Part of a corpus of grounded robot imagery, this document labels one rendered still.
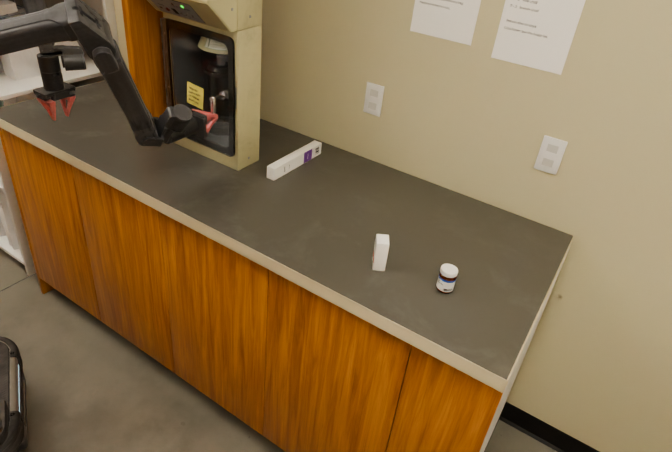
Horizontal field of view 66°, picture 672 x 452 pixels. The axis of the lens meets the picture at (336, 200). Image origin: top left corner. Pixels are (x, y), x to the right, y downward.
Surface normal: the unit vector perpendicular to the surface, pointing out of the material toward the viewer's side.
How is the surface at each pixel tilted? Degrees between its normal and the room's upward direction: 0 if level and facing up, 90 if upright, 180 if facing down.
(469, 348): 0
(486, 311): 0
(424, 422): 90
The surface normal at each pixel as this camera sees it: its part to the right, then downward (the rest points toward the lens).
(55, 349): 0.10, -0.85
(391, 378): -0.54, 0.40
